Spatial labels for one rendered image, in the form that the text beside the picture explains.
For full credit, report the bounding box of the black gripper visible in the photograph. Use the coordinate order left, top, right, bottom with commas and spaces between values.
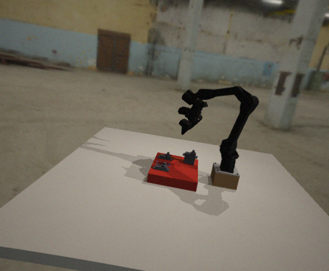
179, 108, 202, 135

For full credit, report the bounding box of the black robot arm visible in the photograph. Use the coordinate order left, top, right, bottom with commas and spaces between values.
178, 86, 259, 173

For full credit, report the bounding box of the grey micro servo with orange cable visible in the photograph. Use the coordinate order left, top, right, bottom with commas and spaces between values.
171, 150, 198, 165

